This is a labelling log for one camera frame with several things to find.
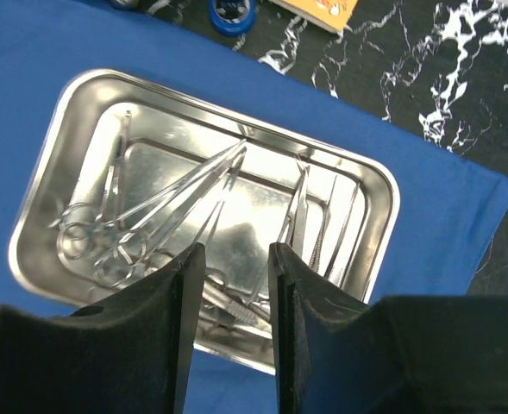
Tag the small orange spiral notebook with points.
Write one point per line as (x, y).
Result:
(330, 15)

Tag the steel tweezers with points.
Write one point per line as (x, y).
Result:
(293, 229)
(327, 254)

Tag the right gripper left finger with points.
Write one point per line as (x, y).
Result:
(127, 353)

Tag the steel forceps ring handles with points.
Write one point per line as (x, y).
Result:
(133, 242)

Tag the steel scissors ring handles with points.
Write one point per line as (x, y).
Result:
(83, 225)

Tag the blue black clip tool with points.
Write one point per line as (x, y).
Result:
(231, 18)

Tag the blue surgical cloth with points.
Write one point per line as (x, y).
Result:
(450, 207)

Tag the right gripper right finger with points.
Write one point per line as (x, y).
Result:
(404, 354)

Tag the steel instrument tray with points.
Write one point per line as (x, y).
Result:
(237, 220)

